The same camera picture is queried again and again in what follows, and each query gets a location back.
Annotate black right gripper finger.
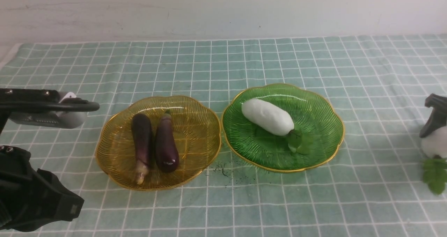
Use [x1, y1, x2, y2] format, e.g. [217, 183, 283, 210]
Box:
[419, 94, 447, 138]

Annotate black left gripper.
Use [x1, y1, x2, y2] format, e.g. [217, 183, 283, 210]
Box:
[0, 88, 100, 232]

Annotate purple eggplant with pale stem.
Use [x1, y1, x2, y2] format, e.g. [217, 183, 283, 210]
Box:
[131, 113, 152, 185]

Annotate dark purple eggplant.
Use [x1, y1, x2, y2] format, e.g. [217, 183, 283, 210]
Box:
[155, 110, 180, 173]

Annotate white radish with green leaves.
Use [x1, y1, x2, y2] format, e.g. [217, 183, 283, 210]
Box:
[241, 98, 312, 156]

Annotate green checkered tablecloth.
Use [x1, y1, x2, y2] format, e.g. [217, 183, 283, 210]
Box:
[1, 34, 446, 237]

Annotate green ribbed plastic plate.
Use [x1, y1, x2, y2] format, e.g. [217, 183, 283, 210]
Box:
[221, 83, 345, 173]

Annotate amber ribbed plastic plate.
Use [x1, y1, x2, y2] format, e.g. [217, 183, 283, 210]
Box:
[95, 95, 222, 191]

